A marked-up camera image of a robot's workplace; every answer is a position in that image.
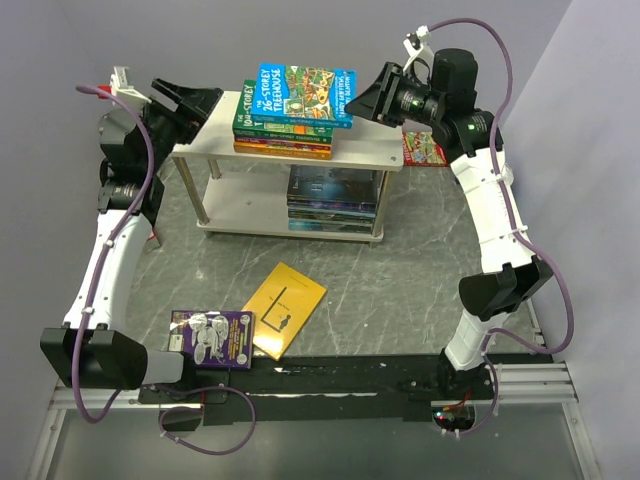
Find blue 26-Storey Treehouse book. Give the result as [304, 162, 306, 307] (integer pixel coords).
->
[251, 63, 357, 129]

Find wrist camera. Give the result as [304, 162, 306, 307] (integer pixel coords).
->
[403, 25, 434, 73]
[98, 66, 151, 110]

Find Charlie Chocolate Factory book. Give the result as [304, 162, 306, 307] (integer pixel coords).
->
[234, 139, 332, 151]

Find red game box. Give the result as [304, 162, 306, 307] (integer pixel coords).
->
[403, 131, 448, 167]

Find stack of dark books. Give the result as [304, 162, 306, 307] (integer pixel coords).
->
[287, 201, 377, 234]

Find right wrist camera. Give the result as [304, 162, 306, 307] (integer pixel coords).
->
[403, 25, 434, 73]

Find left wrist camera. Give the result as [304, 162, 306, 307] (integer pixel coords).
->
[98, 66, 151, 110]

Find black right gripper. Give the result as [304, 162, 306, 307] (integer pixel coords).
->
[341, 62, 443, 129]

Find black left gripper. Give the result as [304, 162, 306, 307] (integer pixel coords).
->
[138, 78, 222, 174]

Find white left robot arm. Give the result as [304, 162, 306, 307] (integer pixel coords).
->
[40, 78, 223, 402]

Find aluminium rail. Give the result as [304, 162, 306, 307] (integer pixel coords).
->
[28, 361, 602, 479]

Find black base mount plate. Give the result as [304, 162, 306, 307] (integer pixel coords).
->
[74, 353, 556, 429]

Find orange Treehouse book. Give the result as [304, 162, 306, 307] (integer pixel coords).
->
[233, 144, 332, 160]

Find purple comic book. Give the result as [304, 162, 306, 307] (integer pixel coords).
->
[168, 310, 255, 370]

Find white two-tier shelf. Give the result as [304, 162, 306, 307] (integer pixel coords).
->
[169, 88, 405, 244]

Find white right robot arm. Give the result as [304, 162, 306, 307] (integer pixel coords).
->
[345, 48, 551, 399]

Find green 104-Storey Treehouse book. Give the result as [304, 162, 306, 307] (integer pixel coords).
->
[232, 79, 333, 145]

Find dark Wuthering Heights book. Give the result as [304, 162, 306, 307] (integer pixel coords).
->
[287, 165, 378, 204]

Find yellow book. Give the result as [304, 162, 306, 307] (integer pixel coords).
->
[243, 262, 327, 360]

